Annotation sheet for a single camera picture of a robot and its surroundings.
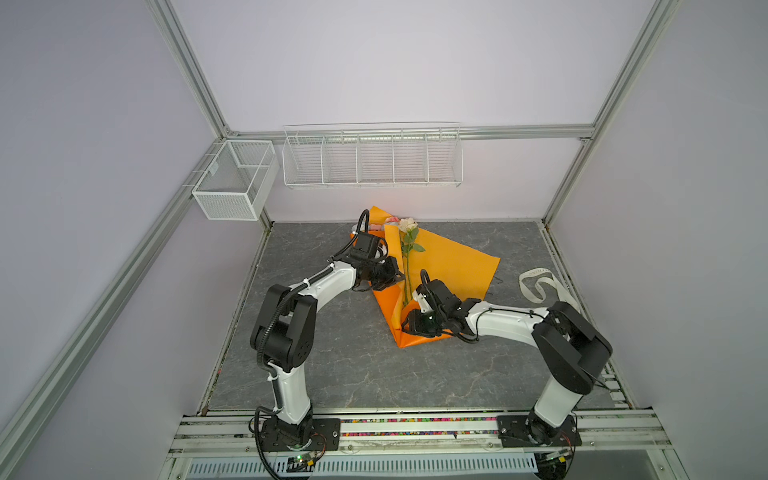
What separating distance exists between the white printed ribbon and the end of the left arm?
445mm

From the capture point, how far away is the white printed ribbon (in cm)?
100

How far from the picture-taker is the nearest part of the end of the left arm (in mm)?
722
